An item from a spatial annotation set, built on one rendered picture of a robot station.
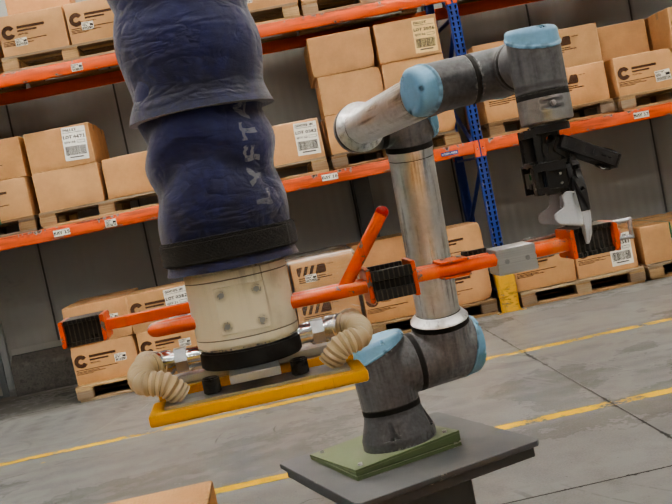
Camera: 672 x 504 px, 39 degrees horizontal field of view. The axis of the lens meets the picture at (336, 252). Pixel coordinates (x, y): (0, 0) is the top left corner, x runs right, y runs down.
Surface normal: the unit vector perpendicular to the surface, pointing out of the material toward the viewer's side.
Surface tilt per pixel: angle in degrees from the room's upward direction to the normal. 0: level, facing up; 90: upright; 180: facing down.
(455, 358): 101
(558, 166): 90
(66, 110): 90
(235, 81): 77
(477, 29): 90
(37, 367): 90
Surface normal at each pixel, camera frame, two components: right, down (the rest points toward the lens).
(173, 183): -0.72, -0.06
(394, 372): 0.25, -0.03
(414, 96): -0.91, 0.26
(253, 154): 0.72, 0.22
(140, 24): -0.35, -0.08
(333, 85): 0.05, 0.04
